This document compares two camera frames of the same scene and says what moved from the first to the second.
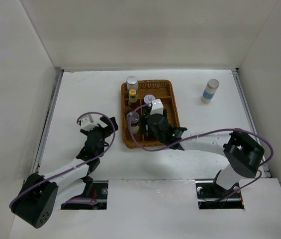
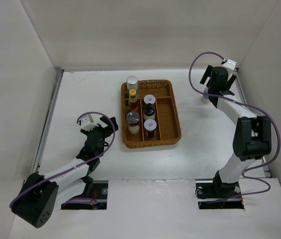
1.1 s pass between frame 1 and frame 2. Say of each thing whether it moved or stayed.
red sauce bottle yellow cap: stayed
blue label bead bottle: stayed
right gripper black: moved
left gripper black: stayed
